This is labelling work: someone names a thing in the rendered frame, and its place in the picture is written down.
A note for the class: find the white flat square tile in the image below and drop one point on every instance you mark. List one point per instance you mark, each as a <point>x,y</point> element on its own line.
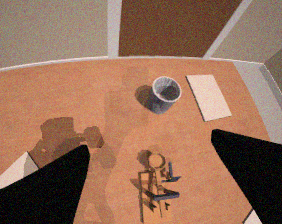
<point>252,218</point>

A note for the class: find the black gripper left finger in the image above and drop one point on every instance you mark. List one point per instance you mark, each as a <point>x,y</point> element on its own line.
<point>48,196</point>

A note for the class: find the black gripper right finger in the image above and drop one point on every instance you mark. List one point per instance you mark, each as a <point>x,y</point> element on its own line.
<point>256,167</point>

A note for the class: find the white flat square board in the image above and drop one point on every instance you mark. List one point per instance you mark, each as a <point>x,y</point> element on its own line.
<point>210,100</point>
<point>22,167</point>

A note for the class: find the grey cup with white rim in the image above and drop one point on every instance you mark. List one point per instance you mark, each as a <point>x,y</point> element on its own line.
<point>163,94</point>

